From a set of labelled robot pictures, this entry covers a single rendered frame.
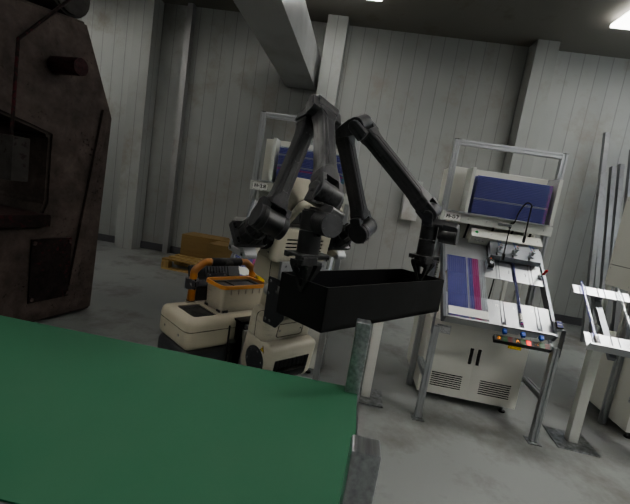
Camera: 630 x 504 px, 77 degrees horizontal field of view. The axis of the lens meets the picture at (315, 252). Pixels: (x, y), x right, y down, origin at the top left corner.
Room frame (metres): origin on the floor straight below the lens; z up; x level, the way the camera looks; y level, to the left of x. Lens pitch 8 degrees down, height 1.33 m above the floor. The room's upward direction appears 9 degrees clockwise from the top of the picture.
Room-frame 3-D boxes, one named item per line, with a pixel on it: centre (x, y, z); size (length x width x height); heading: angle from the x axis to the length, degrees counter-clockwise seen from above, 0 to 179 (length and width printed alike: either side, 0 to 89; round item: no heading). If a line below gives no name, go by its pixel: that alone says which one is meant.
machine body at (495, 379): (3.05, -1.27, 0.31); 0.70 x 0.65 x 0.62; 84
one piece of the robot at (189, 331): (1.65, 0.29, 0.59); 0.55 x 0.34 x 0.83; 135
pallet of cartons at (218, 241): (5.80, 1.42, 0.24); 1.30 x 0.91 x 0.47; 85
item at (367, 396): (2.65, -0.51, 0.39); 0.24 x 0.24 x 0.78; 84
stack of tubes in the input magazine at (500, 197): (2.92, -1.32, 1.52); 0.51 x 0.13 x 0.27; 84
